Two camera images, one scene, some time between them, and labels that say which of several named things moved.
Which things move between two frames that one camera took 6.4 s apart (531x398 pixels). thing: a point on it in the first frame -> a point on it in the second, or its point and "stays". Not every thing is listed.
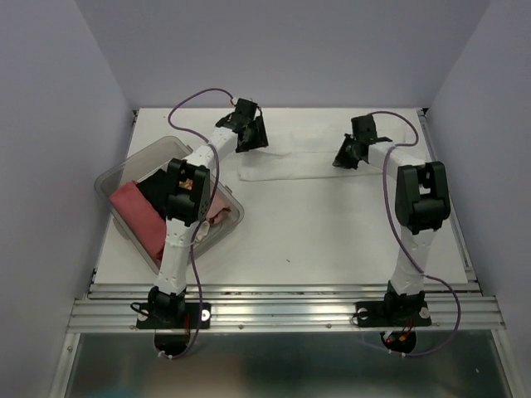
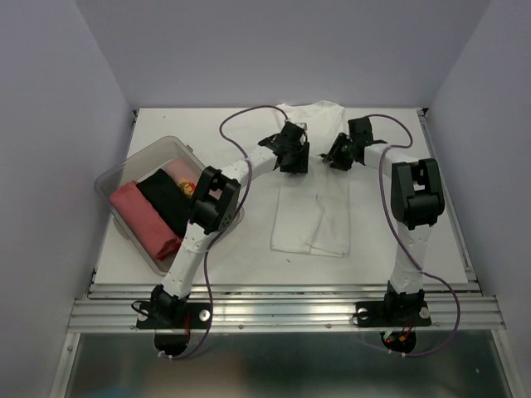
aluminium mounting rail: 453,308 stays
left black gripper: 259,139 -> 299,166
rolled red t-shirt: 131,202 stays
